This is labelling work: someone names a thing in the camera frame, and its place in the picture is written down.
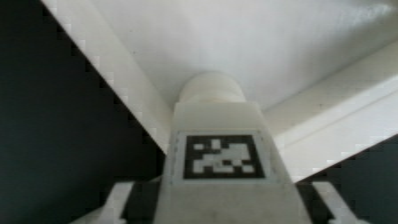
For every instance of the white square table top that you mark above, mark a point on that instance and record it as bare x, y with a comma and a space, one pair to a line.
307, 49

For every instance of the white table leg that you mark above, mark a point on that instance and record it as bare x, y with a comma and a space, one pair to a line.
225, 184

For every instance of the white U-shaped fence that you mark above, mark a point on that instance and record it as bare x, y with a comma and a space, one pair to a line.
343, 139

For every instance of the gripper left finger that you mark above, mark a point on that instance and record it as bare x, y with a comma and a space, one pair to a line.
129, 204

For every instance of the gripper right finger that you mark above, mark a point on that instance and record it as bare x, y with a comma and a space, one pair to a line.
325, 205

